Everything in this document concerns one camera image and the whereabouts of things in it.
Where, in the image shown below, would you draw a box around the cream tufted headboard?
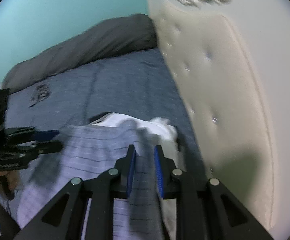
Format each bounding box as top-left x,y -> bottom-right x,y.
144,0 -> 290,240

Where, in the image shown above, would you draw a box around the blue patterned bed cover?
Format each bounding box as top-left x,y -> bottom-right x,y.
3,47 -> 206,240

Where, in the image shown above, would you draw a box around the dark grey crumpled garment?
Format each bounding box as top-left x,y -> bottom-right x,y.
29,83 -> 51,107

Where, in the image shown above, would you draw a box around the light blue plaid shorts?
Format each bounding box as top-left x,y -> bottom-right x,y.
0,120 -> 163,239

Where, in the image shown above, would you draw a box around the dark grey rolled duvet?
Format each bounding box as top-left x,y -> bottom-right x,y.
2,14 -> 157,93

